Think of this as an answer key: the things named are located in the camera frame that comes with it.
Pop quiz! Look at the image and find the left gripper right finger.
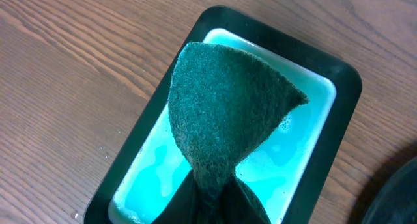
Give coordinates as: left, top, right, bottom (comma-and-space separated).
224, 175, 270, 224

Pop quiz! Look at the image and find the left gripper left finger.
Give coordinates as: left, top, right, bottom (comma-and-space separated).
152, 170, 199, 224

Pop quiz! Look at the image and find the green scrub sponge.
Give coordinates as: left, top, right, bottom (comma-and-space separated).
168, 42, 309, 223

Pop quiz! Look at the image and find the black rectangular soap tray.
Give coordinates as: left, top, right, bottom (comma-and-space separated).
83, 6, 362, 224

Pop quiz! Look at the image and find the black round tray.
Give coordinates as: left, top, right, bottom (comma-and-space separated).
361, 158, 416, 224

